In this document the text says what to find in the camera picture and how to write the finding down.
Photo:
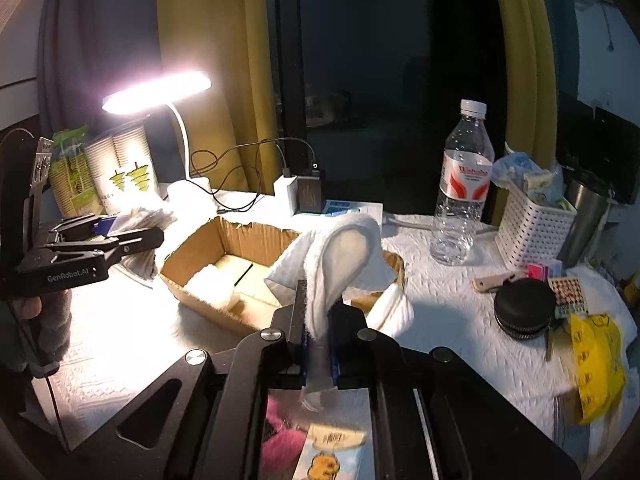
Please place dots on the yellow-green snack packet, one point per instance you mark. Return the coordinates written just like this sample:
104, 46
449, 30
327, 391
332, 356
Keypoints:
542, 182

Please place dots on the white paper cup package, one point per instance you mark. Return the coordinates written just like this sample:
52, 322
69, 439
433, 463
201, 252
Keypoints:
122, 165

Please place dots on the grey curtain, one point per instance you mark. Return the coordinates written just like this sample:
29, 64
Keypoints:
100, 35

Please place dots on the steel tumbler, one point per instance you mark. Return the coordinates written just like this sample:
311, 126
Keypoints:
582, 215

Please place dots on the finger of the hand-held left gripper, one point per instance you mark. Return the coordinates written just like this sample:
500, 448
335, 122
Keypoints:
102, 223
135, 240

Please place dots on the blue and white card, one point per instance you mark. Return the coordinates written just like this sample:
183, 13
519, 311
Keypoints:
350, 207

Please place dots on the white plastic basket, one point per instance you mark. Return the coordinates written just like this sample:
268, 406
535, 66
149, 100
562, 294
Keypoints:
532, 230

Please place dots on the person's left hand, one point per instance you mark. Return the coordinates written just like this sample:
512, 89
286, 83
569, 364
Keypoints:
52, 317

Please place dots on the beige folding knife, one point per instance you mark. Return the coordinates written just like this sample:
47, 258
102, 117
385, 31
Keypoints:
492, 282

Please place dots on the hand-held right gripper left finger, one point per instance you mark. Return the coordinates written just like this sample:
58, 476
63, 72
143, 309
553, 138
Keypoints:
301, 332

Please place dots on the yellow curtain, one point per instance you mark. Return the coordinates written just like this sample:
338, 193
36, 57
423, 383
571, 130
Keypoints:
220, 35
525, 50

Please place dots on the black window frame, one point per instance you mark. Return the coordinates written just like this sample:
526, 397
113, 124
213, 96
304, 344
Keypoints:
290, 50

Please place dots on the white charger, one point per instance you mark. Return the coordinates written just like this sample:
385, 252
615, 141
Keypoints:
285, 192

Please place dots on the cartoon printed sheet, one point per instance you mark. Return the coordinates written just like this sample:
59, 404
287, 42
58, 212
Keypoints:
325, 455

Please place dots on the red patterned packet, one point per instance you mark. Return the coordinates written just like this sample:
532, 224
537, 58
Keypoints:
567, 295

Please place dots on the black power bank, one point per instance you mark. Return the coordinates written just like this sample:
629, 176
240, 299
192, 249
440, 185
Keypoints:
311, 190

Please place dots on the white towel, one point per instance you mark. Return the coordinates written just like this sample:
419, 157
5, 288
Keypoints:
192, 212

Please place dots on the black round zip case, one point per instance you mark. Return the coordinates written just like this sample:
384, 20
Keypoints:
522, 310

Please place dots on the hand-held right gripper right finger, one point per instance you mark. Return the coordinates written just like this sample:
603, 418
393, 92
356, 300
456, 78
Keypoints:
334, 355

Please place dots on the yellow plastic bag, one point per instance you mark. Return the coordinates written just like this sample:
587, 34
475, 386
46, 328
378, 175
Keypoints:
597, 370

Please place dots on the cardboard box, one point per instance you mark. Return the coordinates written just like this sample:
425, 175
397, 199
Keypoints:
250, 240

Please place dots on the white desk lamp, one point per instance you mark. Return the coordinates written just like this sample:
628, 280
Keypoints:
155, 91

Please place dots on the clear water bottle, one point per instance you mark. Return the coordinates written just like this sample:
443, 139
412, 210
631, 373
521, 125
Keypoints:
462, 185

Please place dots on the blue and white plastic packet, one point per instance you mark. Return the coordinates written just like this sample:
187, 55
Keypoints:
512, 167

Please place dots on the pink small box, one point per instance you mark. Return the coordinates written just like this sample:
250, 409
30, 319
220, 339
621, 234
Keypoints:
542, 271

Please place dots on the green paper cup package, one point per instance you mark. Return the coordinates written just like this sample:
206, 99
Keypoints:
75, 180

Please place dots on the white slipper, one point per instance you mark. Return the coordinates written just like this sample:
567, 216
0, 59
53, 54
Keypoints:
392, 312
345, 250
142, 220
210, 285

